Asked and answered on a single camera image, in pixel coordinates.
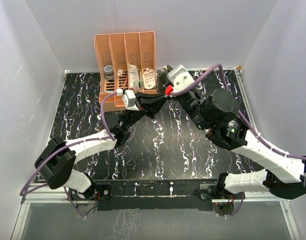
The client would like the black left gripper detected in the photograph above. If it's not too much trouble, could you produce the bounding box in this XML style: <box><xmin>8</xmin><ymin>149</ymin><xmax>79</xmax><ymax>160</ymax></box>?
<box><xmin>122</xmin><ymin>92</ymin><xmax>167</xmax><ymax>131</ymax></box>

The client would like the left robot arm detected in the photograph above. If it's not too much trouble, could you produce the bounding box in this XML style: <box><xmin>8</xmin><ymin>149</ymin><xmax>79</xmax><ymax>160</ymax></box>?
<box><xmin>34</xmin><ymin>88</ymin><xmax>168</xmax><ymax>200</ymax></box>

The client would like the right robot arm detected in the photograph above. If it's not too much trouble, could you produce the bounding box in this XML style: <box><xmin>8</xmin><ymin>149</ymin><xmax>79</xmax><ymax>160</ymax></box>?
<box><xmin>161</xmin><ymin>65</ymin><xmax>306</xmax><ymax>200</ymax></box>

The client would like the oval white blister pack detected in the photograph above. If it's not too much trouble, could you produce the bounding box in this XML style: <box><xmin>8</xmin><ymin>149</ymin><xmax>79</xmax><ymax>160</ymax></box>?
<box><xmin>142</xmin><ymin>68</ymin><xmax>156</xmax><ymax>90</ymax></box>

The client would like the white product packet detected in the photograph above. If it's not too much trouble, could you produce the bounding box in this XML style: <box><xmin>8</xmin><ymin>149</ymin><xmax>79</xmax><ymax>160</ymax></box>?
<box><xmin>128</xmin><ymin>64</ymin><xmax>140</xmax><ymax>91</ymax></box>

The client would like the small white card box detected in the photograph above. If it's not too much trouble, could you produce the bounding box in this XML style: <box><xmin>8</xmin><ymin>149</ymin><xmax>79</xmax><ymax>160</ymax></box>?
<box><xmin>117</xmin><ymin>69</ymin><xmax>123</xmax><ymax>77</ymax></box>

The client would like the orange plastic desk organizer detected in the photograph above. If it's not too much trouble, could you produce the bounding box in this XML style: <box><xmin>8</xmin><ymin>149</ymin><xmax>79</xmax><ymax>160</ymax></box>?
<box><xmin>94</xmin><ymin>31</ymin><xmax>158</xmax><ymax>102</ymax></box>

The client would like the grey round tin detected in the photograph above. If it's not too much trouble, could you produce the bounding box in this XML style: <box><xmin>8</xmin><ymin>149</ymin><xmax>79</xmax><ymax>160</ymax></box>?
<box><xmin>103</xmin><ymin>65</ymin><xmax>115</xmax><ymax>81</ymax></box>

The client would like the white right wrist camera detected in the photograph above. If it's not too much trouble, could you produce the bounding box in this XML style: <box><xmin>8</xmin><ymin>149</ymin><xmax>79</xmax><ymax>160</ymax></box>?
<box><xmin>165</xmin><ymin>65</ymin><xmax>195</xmax><ymax>97</ymax></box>

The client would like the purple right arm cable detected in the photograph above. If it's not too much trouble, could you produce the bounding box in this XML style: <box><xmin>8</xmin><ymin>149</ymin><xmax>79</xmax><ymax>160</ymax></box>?
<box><xmin>171</xmin><ymin>63</ymin><xmax>306</xmax><ymax>218</ymax></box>

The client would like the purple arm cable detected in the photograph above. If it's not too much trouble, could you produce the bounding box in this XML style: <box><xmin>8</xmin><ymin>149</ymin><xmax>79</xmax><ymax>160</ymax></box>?
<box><xmin>19</xmin><ymin>91</ymin><xmax>121</xmax><ymax>218</ymax></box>
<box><xmin>171</xmin><ymin>63</ymin><xmax>306</xmax><ymax>218</ymax></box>

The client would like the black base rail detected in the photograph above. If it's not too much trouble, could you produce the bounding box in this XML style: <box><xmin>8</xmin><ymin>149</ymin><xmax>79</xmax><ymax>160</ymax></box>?
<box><xmin>68</xmin><ymin>179</ymin><xmax>244</xmax><ymax>212</ymax></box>

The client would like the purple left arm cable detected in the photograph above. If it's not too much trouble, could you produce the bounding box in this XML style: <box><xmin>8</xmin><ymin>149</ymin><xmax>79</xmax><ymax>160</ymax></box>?
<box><xmin>19</xmin><ymin>91</ymin><xmax>121</xmax><ymax>218</ymax></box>

